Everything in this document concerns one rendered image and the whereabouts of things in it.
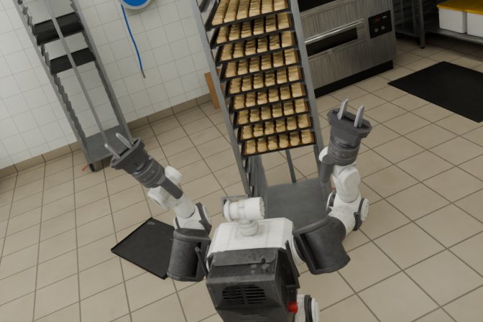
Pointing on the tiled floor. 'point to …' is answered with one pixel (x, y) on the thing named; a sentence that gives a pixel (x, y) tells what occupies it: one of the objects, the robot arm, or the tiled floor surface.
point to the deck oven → (338, 17)
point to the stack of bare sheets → (148, 247)
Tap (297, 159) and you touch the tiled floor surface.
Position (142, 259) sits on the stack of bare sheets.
